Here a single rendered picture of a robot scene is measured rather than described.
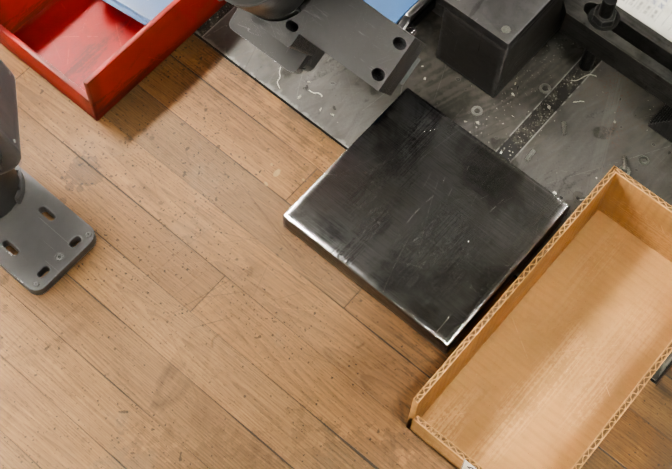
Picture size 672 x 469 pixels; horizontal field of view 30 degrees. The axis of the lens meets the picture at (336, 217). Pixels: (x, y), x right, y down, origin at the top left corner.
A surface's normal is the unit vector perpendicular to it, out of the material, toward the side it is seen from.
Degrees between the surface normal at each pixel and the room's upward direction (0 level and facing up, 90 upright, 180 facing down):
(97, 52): 0
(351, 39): 31
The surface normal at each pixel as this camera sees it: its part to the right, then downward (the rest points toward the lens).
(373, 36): -0.29, 0.00
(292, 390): 0.02, -0.44
